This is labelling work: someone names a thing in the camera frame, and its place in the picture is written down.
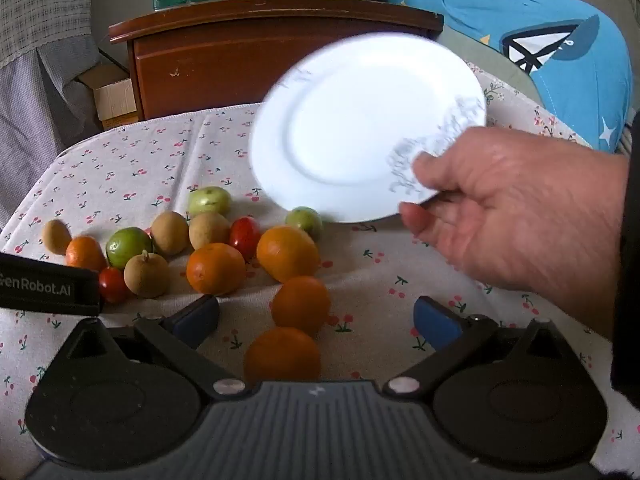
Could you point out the lavender cloth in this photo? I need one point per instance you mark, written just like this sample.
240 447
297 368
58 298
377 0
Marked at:
35 110

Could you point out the brown kiwi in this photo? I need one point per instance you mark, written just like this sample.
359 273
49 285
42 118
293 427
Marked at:
209 230
170 232

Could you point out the small red cherry tomato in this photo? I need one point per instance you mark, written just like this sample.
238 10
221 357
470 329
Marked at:
113 285

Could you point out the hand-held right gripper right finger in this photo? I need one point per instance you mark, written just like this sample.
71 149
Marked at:
435 325

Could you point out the white floral plate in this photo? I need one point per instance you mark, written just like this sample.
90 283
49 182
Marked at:
350 125

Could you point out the another person's forearm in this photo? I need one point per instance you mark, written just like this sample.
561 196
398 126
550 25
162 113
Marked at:
630 260

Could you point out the brown wooden cabinet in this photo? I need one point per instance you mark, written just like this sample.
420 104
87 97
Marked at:
225 60

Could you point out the brown longan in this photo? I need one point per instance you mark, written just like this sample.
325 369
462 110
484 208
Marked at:
146 275
56 236

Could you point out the open cardboard box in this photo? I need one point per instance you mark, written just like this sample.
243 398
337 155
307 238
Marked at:
112 102

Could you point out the grey-green bed sheet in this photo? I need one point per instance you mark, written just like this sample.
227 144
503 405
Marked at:
475 50

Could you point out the small orange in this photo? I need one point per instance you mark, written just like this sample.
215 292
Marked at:
85 254

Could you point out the cherry print tablecloth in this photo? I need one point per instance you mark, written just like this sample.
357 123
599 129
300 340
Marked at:
125 170

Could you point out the green lime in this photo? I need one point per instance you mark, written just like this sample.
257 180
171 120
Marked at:
128 247

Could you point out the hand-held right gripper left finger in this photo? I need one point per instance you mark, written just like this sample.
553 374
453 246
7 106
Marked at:
197 320

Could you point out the green jujube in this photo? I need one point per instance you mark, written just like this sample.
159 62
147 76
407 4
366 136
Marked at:
210 201
306 221

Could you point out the yellowish orange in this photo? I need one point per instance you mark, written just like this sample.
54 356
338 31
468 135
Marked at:
287 253

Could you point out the grey checked cloth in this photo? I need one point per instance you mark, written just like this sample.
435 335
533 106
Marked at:
40 5

